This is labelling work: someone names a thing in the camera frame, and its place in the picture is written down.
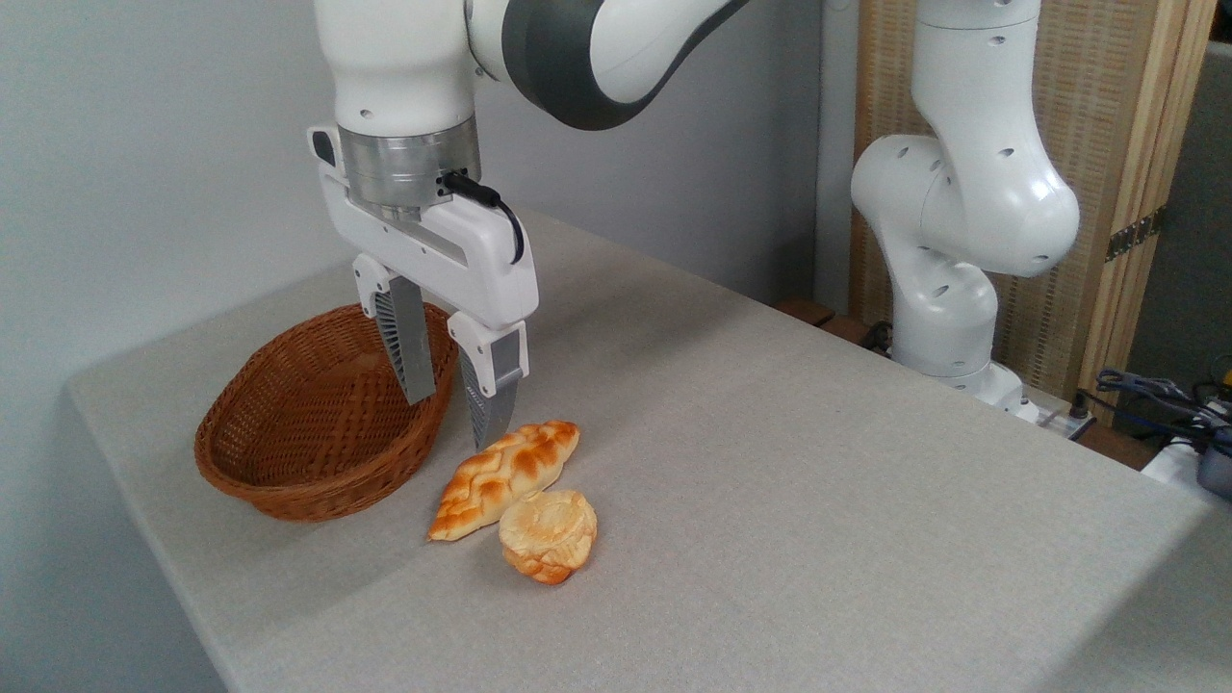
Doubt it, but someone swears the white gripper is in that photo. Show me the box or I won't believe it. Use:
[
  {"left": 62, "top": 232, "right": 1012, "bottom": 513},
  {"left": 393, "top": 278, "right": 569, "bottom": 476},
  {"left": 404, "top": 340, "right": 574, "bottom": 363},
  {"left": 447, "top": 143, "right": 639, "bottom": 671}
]
[{"left": 308, "top": 125, "right": 540, "bottom": 451}]

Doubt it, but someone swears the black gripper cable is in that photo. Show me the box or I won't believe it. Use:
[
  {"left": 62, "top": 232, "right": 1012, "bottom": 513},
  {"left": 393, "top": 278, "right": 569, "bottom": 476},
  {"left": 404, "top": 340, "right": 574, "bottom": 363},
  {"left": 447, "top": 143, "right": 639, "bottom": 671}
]
[{"left": 440, "top": 171, "right": 526, "bottom": 266}]

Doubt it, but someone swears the brown wicker basket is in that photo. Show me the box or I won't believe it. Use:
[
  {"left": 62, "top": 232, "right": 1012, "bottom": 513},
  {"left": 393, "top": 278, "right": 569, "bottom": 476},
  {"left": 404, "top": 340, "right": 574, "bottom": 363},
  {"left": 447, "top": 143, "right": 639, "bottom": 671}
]
[{"left": 194, "top": 303, "right": 460, "bottom": 524}]

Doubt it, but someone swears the black metal screen hinge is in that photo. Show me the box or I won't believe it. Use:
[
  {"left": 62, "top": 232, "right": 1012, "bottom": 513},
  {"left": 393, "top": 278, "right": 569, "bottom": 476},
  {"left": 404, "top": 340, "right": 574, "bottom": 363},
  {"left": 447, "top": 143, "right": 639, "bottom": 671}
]
[{"left": 1105, "top": 207, "right": 1168, "bottom": 263}]

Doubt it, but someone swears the round pale bread bun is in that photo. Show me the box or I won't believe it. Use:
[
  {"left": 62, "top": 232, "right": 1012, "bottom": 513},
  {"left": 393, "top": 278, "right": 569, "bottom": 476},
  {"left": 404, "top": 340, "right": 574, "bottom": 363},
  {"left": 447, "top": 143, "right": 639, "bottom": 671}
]
[{"left": 499, "top": 490, "right": 599, "bottom": 586}]

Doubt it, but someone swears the braided golden bread loaf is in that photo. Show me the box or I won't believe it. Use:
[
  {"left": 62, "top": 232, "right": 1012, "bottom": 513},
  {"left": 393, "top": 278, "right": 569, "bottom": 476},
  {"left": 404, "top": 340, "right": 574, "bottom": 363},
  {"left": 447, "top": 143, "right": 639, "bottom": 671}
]
[{"left": 427, "top": 421, "right": 581, "bottom": 543}]

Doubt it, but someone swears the wooden woven folding screen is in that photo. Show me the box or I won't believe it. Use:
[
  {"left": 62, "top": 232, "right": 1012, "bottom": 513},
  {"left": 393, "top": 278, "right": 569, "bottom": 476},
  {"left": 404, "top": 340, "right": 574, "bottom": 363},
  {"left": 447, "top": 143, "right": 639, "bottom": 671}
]
[{"left": 852, "top": 0, "right": 1219, "bottom": 424}]

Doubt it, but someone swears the blue and black cable bundle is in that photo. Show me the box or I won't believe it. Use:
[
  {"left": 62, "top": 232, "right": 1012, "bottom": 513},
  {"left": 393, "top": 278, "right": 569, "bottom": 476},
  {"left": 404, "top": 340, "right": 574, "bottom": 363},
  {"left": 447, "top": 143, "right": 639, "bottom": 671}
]
[{"left": 1078, "top": 356, "right": 1232, "bottom": 453}]

